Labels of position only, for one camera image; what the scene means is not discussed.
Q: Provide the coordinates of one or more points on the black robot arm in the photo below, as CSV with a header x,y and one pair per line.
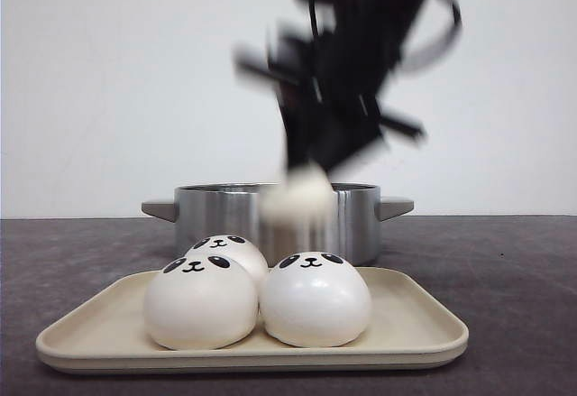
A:
x,y
364,10

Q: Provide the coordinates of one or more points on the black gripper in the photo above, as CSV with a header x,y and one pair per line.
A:
x,y
328,86

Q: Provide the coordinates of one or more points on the beige rectangular tray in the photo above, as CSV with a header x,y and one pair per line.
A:
x,y
409,329

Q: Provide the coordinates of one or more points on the stainless steel pot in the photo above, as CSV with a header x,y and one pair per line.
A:
x,y
352,231

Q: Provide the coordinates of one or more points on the panda bun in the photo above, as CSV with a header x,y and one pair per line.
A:
x,y
315,299
239,249
203,301

